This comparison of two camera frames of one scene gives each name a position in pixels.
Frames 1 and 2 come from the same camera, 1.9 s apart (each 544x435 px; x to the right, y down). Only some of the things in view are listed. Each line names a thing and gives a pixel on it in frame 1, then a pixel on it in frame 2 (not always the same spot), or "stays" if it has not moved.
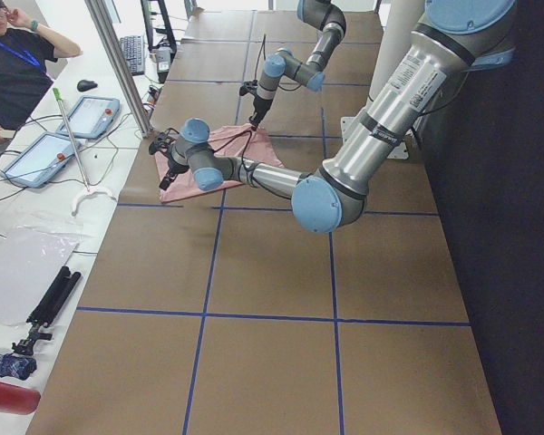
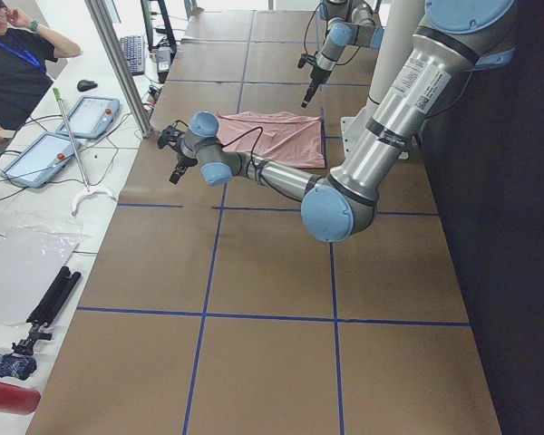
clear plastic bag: [21, 260] stays
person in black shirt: [16, 71] stays
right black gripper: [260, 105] → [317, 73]
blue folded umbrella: [8, 364] stays
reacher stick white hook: [88, 190] stays
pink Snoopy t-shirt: [242, 140] → [280, 137]
